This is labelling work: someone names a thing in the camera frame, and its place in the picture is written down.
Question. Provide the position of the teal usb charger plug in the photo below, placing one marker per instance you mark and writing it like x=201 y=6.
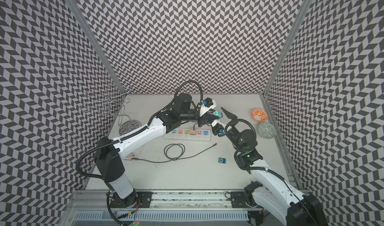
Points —
x=218 y=114

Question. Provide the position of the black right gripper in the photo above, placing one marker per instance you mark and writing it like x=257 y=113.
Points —
x=230 y=115

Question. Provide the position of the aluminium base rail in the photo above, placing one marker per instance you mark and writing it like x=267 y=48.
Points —
x=168 y=207

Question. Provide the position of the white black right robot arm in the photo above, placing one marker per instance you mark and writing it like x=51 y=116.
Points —
x=270 y=190

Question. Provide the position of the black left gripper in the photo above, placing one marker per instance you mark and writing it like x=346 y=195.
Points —
x=205 y=118

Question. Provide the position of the blue square mp3 player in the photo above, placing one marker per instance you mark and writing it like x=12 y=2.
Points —
x=221 y=160

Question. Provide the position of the orange patterned bowl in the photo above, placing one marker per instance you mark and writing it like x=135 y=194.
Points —
x=259 y=115

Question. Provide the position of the white multicolour power strip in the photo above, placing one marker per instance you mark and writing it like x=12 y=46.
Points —
x=183 y=134

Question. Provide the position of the chrome wire jewelry stand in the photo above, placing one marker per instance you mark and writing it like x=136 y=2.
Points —
x=109 y=102

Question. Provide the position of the green patterned bowl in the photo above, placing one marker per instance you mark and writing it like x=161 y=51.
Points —
x=267 y=130

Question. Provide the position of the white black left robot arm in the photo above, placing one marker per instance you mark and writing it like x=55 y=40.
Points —
x=113 y=152

